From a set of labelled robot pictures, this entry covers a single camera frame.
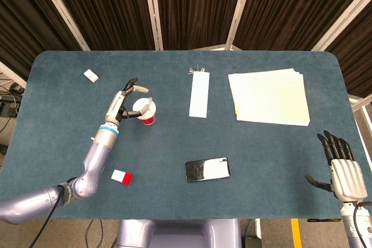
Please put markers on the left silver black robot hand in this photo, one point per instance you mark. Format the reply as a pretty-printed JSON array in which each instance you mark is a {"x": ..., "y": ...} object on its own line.
[{"x": 113, "y": 107}]

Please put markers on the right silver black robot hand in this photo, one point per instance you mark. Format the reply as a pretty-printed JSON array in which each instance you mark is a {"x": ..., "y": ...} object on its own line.
[{"x": 348, "y": 179}]

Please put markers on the grey thin stick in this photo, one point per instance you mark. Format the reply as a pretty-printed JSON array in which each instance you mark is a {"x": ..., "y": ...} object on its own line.
[{"x": 150, "y": 101}]

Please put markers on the right lavender robot arm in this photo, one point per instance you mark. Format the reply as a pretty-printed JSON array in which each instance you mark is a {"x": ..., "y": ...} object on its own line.
[{"x": 362, "y": 227}]

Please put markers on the left lavender robot arm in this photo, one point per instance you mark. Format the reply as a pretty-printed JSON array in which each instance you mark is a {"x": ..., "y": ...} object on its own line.
[{"x": 94, "y": 163}]

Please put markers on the red paper cup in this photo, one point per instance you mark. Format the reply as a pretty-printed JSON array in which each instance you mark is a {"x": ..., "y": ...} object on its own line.
[{"x": 148, "y": 120}]

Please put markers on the small white eraser block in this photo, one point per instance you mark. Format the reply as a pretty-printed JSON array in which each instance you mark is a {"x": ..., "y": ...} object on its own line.
[{"x": 91, "y": 75}]

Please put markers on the white and red box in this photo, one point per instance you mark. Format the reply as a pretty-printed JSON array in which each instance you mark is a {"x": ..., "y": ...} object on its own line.
[{"x": 120, "y": 176}]

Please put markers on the blue table mat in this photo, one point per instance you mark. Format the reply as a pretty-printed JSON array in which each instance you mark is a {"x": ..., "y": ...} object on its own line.
[{"x": 174, "y": 146}]

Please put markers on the white bookmark with tassel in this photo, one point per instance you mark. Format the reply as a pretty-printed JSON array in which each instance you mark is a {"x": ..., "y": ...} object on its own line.
[{"x": 199, "y": 95}]

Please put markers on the brown curtain partition panel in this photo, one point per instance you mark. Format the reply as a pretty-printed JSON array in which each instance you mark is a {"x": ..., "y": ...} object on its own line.
[
  {"x": 357, "y": 56},
  {"x": 290, "y": 7},
  {"x": 107, "y": 7},
  {"x": 23, "y": 12},
  {"x": 197, "y": 7}
]

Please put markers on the black smartphone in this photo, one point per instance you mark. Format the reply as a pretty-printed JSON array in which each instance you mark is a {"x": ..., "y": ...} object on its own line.
[{"x": 207, "y": 169}]

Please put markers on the white paper stack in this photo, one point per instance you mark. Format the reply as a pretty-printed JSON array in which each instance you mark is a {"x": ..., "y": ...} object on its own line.
[{"x": 268, "y": 98}]

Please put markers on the black box on floor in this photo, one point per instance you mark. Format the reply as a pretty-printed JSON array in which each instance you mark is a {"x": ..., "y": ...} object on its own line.
[{"x": 252, "y": 243}]

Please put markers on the lavender robot torso base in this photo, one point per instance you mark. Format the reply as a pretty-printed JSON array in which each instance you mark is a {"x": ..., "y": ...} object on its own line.
[{"x": 178, "y": 235}]

